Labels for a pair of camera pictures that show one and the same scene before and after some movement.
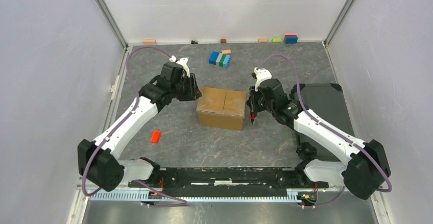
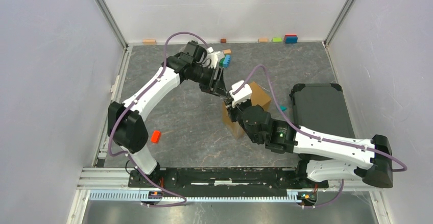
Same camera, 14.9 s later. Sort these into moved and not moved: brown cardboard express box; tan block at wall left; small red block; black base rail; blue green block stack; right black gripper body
Moved: right black gripper body; brown cardboard express box
Not moved: black base rail; tan block at wall left; blue green block stack; small red block
